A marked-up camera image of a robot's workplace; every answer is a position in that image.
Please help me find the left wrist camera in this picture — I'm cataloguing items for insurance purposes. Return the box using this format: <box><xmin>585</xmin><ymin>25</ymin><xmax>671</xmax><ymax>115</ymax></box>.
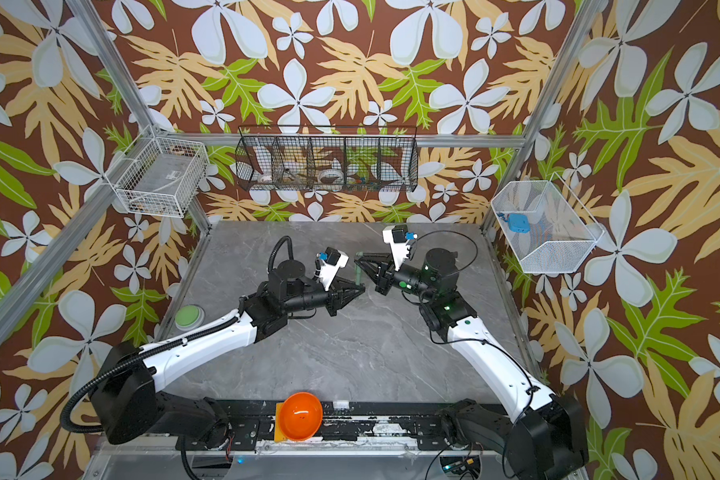
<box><xmin>314</xmin><ymin>247</ymin><xmax>349</xmax><ymax>291</ymax></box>

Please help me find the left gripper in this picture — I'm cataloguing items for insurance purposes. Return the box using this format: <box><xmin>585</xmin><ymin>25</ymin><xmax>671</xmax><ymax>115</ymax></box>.
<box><xmin>281</xmin><ymin>273</ymin><xmax>364</xmax><ymax>316</ymax></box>

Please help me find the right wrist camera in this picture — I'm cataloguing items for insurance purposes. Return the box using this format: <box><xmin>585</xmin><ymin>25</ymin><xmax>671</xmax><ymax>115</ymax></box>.
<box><xmin>382</xmin><ymin>224</ymin><xmax>418</xmax><ymax>271</ymax></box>

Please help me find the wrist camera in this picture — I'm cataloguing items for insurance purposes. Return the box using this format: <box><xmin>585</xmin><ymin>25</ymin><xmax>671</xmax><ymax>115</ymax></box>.
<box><xmin>382</xmin><ymin>224</ymin><xmax>418</xmax><ymax>271</ymax></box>
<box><xmin>314</xmin><ymin>247</ymin><xmax>349</xmax><ymax>291</ymax></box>

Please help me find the white wire basket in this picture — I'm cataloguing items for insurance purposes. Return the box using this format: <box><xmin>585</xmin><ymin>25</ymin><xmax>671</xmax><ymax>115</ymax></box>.
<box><xmin>105</xmin><ymin>128</ymin><xmax>209</xmax><ymax>218</ymax></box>

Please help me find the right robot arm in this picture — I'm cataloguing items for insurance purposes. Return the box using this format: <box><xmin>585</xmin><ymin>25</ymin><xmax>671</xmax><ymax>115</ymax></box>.
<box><xmin>354</xmin><ymin>225</ymin><xmax>589</xmax><ymax>479</ymax></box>

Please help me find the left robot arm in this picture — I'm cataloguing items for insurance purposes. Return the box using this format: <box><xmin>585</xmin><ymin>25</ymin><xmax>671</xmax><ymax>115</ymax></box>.
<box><xmin>60</xmin><ymin>236</ymin><xmax>365</xmax><ymax>448</ymax></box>

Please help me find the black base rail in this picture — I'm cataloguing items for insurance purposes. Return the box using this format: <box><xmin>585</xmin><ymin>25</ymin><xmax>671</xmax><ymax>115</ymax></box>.
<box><xmin>179</xmin><ymin>398</ymin><xmax>499</xmax><ymax>452</ymax></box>

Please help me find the orange bowl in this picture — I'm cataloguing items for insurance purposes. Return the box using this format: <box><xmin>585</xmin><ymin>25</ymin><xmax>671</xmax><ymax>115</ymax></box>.
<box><xmin>276</xmin><ymin>392</ymin><xmax>323</xmax><ymax>442</ymax></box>

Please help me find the blue object in basket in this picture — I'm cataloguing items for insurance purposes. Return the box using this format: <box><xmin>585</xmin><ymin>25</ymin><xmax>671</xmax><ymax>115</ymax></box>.
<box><xmin>506</xmin><ymin>213</ymin><xmax>531</xmax><ymax>234</ymax></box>

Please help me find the white mesh basket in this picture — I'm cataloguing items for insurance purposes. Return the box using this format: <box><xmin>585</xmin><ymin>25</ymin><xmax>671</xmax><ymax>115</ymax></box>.
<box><xmin>491</xmin><ymin>180</ymin><xmax>605</xmax><ymax>276</ymax></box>

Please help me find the black wire basket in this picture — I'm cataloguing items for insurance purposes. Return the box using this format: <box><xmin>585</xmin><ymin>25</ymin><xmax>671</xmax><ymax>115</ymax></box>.
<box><xmin>232</xmin><ymin>125</ymin><xmax>420</xmax><ymax>192</ymax></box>

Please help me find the green push button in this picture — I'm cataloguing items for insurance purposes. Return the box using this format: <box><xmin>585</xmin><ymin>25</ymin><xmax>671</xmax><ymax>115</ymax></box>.
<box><xmin>174</xmin><ymin>304</ymin><xmax>205</xmax><ymax>331</ymax></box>

